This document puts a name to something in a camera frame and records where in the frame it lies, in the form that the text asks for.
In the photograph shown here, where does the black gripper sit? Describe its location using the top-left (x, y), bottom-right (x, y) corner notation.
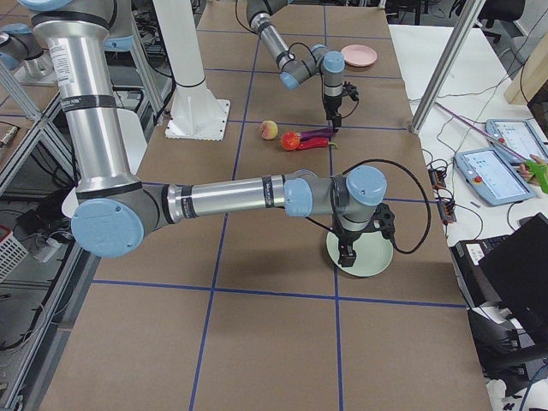
top-left (322, 97), bottom-right (343, 134)
top-left (332, 203), bottom-right (394, 268)

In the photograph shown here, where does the purple eggplant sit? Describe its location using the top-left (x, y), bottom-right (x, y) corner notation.
top-left (298, 127), bottom-right (337, 140)

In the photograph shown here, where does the person hand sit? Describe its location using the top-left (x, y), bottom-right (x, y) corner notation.
top-left (517, 154), bottom-right (547, 186)

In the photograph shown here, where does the light green plate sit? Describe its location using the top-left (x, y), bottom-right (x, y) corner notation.
top-left (326, 232), bottom-right (393, 277)

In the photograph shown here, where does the red chili pepper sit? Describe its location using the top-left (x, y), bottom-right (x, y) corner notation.
top-left (296, 137), bottom-right (338, 151)

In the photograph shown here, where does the red tomato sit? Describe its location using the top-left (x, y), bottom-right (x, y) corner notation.
top-left (280, 132), bottom-right (301, 152)

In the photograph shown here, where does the peach fruit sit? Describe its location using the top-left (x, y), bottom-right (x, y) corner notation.
top-left (260, 120), bottom-right (278, 140)

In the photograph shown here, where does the pink plate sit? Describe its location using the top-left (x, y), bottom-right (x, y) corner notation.
top-left (341, 45), bottom-right (378, 68)

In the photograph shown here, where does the orange black connector block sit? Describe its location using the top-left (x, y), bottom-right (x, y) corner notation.
top-left (427, 167), bottom-right (456, 225)

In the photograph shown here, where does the black laptop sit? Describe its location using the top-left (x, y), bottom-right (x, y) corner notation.
top-left (450, 213), bottom-right (547, 330)

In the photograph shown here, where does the near teach pendant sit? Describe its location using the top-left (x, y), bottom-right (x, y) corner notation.
top-left (455, 148), bottom-right (535, 206)

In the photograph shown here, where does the teach pendant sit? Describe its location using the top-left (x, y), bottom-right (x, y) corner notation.
top-left (485, 119), bottom-right (547, 160)
top-left (455, 148), bottom-right (535, 206)

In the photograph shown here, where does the far teach pendant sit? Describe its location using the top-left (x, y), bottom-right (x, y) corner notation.
top-left (485, 119), bottom-right (547, 160)

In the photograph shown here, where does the wooden board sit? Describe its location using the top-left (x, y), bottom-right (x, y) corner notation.
top-left (503, 0), bottom-right (548, 104)

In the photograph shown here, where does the white plastic basket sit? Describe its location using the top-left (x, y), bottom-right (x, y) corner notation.
top-left (0, 225), bottom-right (28, 282)

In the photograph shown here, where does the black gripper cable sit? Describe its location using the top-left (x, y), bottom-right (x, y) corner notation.
top-left (285, 41), bottom-right (360, 122)
top-left (299, 158), bottom-right (432, 255)

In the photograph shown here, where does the aluminium frame post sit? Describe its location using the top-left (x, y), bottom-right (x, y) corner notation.
top-left (410, 0), bottom-right (485, 134)

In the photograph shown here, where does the green handled grabber stick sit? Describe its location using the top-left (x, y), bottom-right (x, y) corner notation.
top-left (434, 102), bottom-right (548, 194)

